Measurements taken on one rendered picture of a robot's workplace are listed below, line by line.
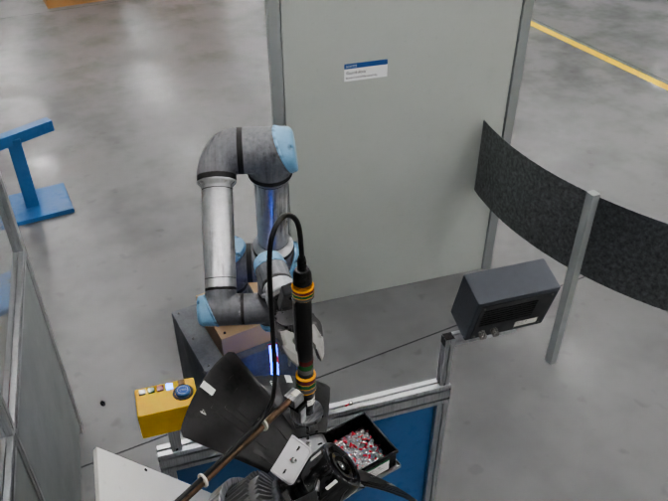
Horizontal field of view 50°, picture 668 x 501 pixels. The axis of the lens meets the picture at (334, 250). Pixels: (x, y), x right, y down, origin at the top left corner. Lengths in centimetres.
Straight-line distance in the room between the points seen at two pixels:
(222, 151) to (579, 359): 244
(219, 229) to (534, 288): 91
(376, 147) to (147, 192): 197
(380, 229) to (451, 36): 102
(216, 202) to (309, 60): 150
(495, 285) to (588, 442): 146
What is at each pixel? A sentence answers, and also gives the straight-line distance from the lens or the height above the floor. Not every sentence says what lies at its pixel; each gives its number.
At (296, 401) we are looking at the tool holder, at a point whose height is 140.
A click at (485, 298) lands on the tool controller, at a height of 123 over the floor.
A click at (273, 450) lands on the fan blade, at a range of 157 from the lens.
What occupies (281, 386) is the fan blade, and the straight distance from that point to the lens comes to 184.
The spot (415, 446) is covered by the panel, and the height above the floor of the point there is 57.
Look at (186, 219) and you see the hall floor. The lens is 458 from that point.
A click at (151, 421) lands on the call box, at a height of 104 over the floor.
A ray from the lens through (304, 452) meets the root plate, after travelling 161.
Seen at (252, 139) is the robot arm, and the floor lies 171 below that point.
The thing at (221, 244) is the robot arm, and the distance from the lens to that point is 172.
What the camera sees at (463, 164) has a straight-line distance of 369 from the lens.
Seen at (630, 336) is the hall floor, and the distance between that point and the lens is 396.
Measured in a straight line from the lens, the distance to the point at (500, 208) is 358.
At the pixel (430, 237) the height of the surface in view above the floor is 30.
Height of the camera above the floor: 253
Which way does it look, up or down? 37 degrees down
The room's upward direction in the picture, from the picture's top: straight up
